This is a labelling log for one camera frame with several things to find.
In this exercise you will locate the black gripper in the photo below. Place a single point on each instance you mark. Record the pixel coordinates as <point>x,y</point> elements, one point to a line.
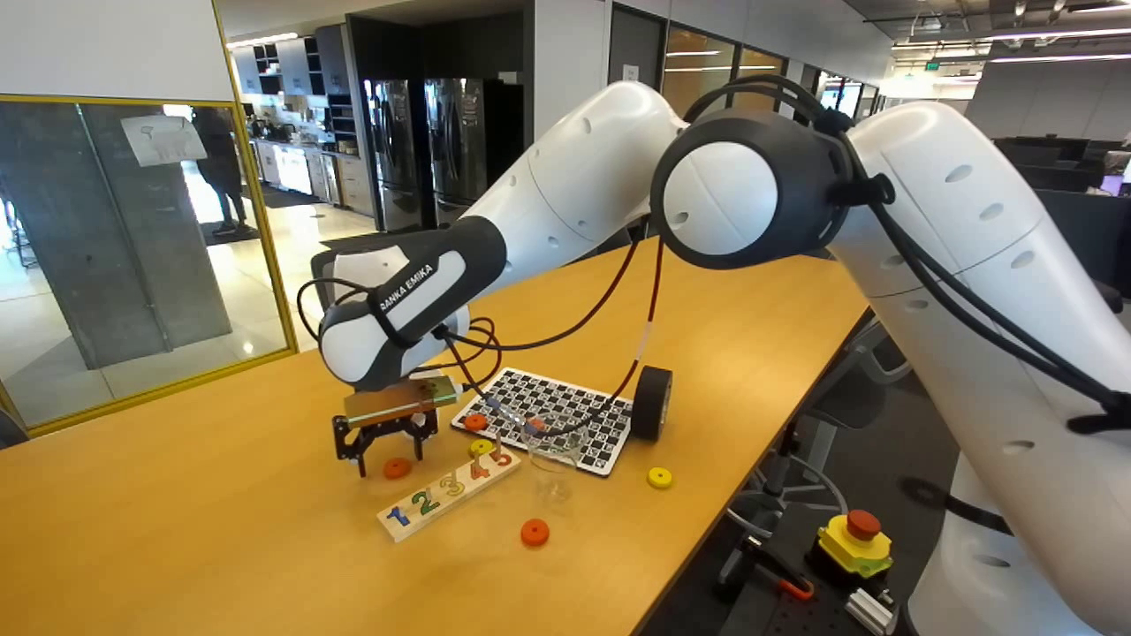
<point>354,436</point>

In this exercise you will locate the yellow disc table edge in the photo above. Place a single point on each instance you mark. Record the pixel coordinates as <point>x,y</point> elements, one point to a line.
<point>658,477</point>

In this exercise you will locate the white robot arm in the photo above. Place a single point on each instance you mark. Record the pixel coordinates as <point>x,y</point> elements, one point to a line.
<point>960,260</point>

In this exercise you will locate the transparent plastic cup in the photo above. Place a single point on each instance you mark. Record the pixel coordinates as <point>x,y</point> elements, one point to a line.
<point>547,477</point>

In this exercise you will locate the wooden number puzzle board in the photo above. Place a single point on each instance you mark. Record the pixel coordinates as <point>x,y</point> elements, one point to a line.
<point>444,491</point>

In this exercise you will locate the orange disc front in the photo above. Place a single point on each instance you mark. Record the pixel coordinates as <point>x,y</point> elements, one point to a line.
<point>535,535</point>

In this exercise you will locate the black white calibration board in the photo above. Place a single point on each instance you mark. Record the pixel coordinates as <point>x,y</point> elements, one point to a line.
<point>585,429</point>

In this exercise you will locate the black tape roll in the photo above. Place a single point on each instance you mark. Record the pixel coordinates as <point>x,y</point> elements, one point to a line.
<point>651,401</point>

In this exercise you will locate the yellow emergency stop button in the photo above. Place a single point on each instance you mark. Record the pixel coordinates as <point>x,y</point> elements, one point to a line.
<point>857,541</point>

